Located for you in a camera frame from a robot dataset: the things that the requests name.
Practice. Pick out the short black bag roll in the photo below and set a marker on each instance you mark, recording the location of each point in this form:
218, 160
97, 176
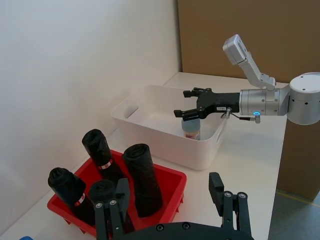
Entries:
102, 190

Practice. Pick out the tall black bag roll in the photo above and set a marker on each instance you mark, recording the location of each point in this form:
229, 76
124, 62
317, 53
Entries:
145, 180

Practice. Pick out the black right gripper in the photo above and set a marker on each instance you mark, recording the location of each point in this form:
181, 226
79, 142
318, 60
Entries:
220, 101

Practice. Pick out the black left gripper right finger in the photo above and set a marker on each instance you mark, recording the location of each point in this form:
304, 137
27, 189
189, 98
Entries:
216, 190

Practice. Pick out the brown cardboard panel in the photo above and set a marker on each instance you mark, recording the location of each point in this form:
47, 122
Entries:
250, 25

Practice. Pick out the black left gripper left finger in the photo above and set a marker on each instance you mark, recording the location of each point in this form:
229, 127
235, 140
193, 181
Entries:
122, 195

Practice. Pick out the white plastic bin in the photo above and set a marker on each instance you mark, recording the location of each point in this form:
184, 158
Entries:
155, 140

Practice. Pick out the small blue object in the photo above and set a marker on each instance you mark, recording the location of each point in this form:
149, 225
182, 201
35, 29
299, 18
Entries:
26, 238

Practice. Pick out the black bag roll red label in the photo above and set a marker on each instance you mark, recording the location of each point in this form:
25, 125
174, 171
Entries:
100, 147
65, 187

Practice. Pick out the small blue-capped bottle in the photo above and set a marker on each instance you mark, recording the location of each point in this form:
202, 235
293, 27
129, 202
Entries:
192, 131

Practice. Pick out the red plastic bin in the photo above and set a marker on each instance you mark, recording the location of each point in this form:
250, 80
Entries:
172, 182

